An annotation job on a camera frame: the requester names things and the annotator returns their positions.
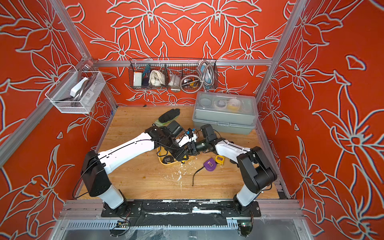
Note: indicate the white box in basket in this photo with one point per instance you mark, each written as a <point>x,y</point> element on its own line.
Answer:
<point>137,82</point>

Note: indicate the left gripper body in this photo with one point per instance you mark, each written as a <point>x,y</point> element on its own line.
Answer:
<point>178,152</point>

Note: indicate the purple tape measure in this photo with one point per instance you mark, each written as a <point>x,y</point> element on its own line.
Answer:
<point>209,165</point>

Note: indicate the small yellow 2m tape measure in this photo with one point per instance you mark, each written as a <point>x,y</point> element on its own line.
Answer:
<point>219,160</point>

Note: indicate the black wire wall basket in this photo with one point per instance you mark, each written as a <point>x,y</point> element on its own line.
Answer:
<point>182,75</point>

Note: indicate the black yellow tape measure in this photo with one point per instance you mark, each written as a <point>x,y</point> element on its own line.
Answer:
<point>168,160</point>

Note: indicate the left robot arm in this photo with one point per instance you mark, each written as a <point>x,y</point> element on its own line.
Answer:
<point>97,166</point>

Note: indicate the yellow plastic storage box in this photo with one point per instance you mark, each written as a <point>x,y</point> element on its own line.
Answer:
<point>161,153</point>

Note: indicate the grey plastic toolbox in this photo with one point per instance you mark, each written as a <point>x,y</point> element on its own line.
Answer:
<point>226,113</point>

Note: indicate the black green work glove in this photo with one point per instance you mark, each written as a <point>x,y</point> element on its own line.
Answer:
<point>167,117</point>

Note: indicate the white wire side basket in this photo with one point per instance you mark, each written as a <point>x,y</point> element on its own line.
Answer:
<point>59,92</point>

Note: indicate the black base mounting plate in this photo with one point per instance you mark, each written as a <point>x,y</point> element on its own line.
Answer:
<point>223,208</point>

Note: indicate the white cloth in basket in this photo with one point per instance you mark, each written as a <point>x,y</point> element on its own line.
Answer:
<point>157,79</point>

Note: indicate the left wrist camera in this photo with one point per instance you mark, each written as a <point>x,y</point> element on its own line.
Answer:
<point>187,139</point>

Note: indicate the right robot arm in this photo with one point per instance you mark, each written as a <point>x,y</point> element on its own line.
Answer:
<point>257,173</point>

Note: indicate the white adapter in side basket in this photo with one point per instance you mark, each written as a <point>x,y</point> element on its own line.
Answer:
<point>78,87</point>

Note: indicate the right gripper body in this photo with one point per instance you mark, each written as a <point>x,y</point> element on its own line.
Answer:
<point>193,145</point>

